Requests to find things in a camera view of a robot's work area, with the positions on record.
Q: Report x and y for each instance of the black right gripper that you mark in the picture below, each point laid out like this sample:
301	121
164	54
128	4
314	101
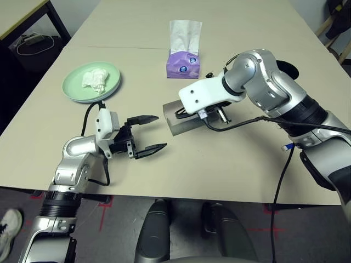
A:
219	109

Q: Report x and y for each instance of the black plastic cup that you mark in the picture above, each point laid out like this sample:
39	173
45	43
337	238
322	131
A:
289	70

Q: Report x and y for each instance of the purple tissue pack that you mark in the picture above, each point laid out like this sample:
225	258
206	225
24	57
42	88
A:
182	67

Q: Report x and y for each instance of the side table black frame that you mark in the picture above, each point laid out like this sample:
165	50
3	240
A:
11	16

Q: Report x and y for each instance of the white marker blue cap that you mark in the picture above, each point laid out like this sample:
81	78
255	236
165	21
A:
286	148

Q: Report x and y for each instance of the light green plate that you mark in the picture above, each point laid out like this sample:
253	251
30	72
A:
74	82

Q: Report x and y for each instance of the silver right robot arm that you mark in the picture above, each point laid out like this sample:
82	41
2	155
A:
263	76

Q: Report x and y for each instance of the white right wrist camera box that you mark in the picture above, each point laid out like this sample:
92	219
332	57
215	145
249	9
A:
203	93

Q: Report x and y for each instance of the black jacket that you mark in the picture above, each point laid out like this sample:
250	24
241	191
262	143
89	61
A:
340	24

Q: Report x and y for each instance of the white tissue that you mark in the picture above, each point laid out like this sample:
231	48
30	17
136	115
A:
94	79

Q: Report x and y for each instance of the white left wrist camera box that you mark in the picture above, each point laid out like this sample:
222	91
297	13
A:
104	123

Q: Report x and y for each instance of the grey power strip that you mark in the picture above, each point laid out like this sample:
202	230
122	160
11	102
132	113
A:
33	39

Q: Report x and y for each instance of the wooden stool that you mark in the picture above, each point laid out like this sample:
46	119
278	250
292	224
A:
325	26

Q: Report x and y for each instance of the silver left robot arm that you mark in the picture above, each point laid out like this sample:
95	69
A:
74	148

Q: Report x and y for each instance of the dark grey robot right leg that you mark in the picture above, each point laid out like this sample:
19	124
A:
227	233

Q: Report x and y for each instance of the white grey sneaker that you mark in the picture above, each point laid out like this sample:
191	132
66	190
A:
9	233

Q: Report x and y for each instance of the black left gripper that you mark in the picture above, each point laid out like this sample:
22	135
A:
123	139

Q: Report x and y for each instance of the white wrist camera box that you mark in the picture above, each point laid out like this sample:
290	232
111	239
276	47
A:
104	123
203	93

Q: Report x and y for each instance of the grey glasses case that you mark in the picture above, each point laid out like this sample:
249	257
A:
178	127

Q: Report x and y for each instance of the light blue plate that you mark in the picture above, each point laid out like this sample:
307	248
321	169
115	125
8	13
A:
108	96

